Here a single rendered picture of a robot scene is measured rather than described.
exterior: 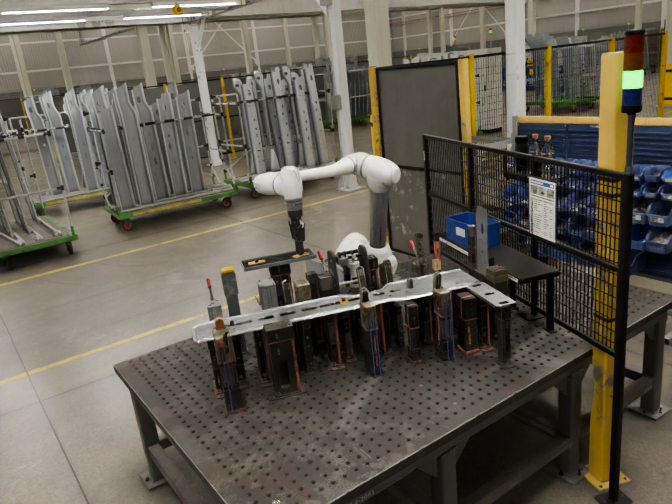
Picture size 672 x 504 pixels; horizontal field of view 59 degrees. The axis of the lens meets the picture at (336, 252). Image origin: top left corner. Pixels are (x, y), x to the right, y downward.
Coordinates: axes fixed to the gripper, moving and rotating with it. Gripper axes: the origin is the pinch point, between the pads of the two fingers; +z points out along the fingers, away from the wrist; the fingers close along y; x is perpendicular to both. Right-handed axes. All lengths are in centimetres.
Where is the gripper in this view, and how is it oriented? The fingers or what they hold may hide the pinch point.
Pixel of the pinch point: (299, 247)
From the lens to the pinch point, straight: 302.8
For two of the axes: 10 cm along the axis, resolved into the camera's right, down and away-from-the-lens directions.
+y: 5.7, 1.9, -8.0
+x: 8.1, -2.5, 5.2
